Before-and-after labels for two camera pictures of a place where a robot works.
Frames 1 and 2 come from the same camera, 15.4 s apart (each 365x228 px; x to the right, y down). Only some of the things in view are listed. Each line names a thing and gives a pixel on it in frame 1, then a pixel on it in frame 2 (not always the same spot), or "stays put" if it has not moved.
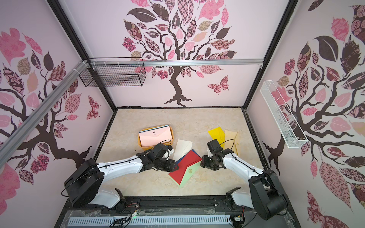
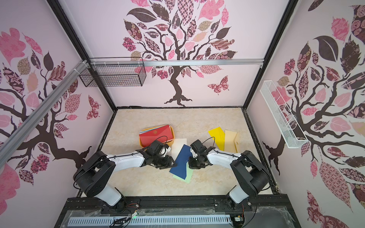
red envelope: x=191 y=158 to x=163 y=133
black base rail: x=173 y=206 stays put
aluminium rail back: x=175 y=62 stays put
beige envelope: x=231 y=141 stays put
